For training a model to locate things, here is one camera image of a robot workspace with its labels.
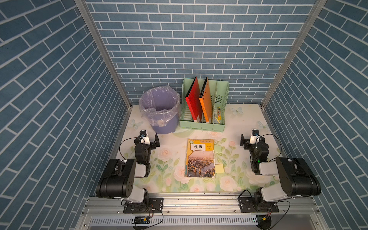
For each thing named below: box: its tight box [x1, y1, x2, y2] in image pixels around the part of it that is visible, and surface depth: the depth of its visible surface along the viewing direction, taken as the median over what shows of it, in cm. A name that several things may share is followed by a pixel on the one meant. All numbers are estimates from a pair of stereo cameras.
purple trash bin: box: [138, 85, 181, 135], surface depth 91 cm
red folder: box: [184, 75, 204, 123], surface depth 90 cm
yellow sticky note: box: [215, 164, 224, 173], surface depth 87 cm
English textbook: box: [184, 138, 216, 179], surface depth 91 cm
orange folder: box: [198, 76, 213, 124], surface depth 93 cm
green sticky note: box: [214, 144, 222, 153], surface depth 96 cm
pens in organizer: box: [213, 106, 222, 124], surface depth 114 cm
